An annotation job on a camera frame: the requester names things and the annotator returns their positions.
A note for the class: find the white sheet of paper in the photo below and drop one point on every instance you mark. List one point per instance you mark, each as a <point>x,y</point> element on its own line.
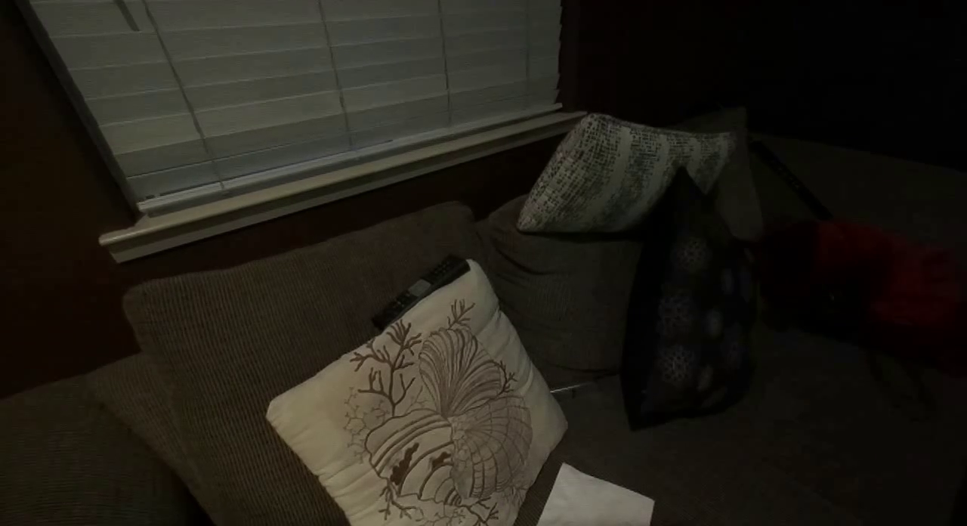
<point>593,502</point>

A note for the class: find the window with white blinds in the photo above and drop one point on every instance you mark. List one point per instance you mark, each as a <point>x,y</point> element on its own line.
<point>302,88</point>

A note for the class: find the white and grey woven pillow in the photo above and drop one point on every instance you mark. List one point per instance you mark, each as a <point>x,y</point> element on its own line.
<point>612,174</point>

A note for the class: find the black remote control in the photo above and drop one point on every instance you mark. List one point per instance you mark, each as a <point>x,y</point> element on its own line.
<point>420,291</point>

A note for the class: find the red cloth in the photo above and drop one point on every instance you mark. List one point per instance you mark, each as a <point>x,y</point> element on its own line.
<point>884,284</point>

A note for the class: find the brown sofa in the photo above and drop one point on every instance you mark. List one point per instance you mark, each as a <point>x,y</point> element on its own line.
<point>249,337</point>

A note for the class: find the cream pillow with shell print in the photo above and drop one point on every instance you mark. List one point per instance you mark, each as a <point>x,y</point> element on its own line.
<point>423,405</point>

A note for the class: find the dark patterned pillow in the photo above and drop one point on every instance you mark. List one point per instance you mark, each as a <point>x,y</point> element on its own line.
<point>691,314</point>

